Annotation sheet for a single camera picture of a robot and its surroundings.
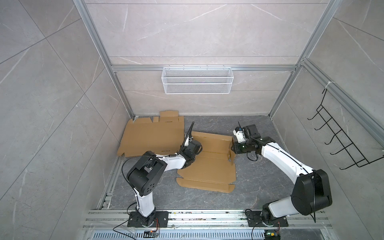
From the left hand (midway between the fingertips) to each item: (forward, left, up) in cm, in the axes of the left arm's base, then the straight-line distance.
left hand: (190, 141), depth 96 cm
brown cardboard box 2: (+13, +37, -10) cm, 41 cm away
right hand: (-8, -26, +5) cm, 27 cm away
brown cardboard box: (-15, -15, -10) cm, 24 cm away
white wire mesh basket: (+35, -6, +22) cm, 42 cm away
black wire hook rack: (-24, -69, +27) cm, 77 cm away
